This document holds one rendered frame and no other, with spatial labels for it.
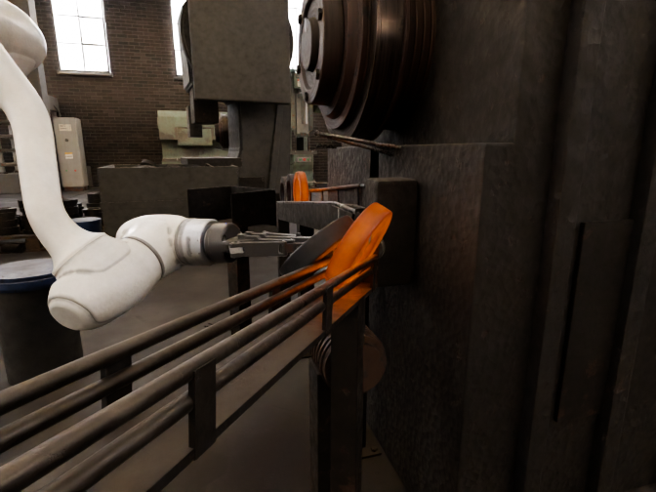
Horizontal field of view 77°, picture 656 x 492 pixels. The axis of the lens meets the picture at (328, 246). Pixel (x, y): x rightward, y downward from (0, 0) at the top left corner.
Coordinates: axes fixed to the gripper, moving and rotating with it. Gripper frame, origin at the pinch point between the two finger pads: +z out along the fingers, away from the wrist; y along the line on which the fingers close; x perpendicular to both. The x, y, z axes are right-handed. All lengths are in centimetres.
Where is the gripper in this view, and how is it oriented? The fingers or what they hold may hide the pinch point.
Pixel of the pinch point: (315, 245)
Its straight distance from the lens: 71.5
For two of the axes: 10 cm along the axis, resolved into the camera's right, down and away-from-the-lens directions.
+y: -3.3, 2.0, -9.2
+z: 9.4, 0.3, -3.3
